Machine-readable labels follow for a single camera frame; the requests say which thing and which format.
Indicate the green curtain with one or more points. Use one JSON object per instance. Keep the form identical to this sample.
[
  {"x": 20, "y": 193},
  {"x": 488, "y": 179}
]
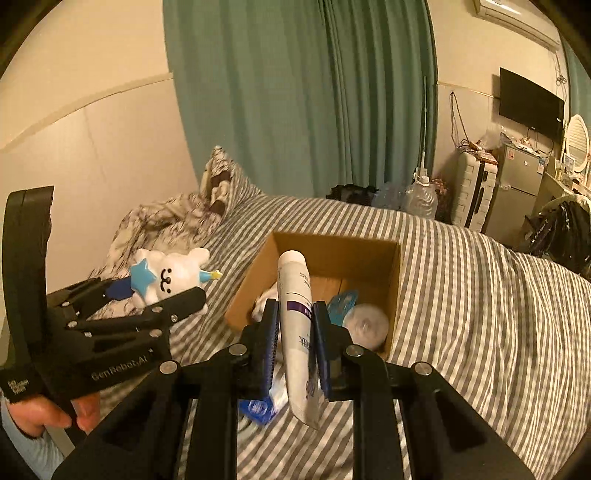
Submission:
[
  {"x": 306, "y": 95},
  {"x": 579, "y": 85}
]

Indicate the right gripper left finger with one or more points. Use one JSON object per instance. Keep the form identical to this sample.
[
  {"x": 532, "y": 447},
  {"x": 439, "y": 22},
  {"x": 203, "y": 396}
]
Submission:
[{"x": 142, "y": 437}]

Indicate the person left hand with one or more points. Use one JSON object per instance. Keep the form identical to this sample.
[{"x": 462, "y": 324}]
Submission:
[{"x": 34, "y": 414}]

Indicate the white sock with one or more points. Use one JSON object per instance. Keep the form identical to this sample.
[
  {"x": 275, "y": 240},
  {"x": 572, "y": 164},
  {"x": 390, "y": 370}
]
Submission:
[{"x": 260, "y": 304}]

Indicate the white air conditioner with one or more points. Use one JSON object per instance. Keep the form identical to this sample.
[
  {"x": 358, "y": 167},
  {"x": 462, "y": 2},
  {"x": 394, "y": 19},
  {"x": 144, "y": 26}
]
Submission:
[{"x": 522, "y": 17}]

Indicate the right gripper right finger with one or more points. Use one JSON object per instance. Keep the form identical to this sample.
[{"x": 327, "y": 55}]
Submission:
[{"x": 407, "y": 420}]

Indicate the blue blister pack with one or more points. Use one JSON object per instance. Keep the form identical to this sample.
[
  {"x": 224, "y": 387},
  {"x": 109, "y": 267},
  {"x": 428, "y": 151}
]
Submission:
[{"x": 340, "y": 305}]

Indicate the clear water jug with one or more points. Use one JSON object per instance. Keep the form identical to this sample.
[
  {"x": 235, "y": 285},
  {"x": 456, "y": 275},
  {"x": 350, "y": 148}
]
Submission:
[{"x": 421, "y": 198}]

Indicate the black white patterned blanket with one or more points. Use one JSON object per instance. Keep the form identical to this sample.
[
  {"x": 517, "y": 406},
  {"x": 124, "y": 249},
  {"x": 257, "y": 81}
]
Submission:
[{"x": 177, "y": 224}]

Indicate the grey checkered bed sheet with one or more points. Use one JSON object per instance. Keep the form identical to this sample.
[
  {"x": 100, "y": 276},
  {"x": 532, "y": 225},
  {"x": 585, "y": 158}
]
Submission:
[{"x": 511, "y": 332}]

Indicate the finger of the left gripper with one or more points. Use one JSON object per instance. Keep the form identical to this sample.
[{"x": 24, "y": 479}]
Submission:
[
  {"x": 88, "y": 296},
  {"x": 160, "y": 316}
]

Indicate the clear plastic bag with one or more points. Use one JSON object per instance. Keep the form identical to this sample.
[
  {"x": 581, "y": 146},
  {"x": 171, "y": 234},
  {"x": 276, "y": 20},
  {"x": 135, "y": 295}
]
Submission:
[{"x": 368, "y": 326}]

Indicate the white suitcase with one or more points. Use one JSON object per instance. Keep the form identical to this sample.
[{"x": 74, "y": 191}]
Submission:
[{"x": 474, "y": 188}]

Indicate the white oval mirror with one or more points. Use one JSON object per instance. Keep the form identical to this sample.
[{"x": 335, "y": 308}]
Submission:
[{"x": 576, "y": 144}]

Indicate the blue tissue pack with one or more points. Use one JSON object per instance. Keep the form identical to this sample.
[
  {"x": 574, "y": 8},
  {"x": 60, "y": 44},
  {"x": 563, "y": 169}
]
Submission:
[{"x": 262, "y": 412}]

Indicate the black wall television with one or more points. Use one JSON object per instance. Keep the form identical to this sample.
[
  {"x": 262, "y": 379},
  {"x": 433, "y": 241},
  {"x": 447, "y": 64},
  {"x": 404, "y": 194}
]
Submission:
[{"x": 531, "y": 105}]

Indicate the brown cardboard box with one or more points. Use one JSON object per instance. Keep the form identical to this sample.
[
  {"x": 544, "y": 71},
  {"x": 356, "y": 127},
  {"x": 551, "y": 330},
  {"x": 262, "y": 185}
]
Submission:
[{"x": 336, "y": 264}]

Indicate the white purple cream tube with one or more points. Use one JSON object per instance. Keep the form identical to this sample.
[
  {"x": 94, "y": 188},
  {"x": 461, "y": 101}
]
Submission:
[{"x": 294, "y": 290}]

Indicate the white star plush toy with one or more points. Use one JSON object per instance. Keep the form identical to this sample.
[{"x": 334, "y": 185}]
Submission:
[{"x": 156, "y": 276}]

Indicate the grey mini fridge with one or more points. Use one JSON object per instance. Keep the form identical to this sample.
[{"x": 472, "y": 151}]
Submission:
[{"x": 516, "y": 190}]

